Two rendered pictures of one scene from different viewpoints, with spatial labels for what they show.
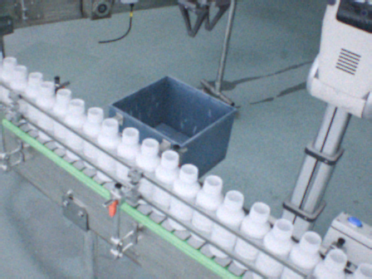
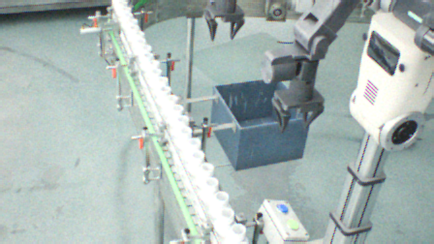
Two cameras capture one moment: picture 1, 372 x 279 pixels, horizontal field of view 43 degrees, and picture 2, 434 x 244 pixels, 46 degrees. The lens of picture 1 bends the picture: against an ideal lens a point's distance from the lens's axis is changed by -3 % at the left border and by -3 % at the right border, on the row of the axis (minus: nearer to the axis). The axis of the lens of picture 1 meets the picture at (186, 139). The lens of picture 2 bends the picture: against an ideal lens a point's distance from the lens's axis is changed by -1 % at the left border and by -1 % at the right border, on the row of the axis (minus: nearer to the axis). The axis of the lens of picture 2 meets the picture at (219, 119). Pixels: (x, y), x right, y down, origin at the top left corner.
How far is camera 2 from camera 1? 0.88 m
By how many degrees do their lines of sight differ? 27
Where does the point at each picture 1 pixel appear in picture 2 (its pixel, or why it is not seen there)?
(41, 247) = not seen: hidden behind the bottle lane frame
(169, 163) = (179, 123)
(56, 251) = not seen: hidden behind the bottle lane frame
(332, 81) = (360, 107)
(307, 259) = (215, 210)
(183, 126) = not seen: hidden behind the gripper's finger
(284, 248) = (207, 198)
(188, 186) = (182, 141)
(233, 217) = (194, 168)
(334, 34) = (364, 66)
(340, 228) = (265, 207)
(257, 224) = (201, 177)
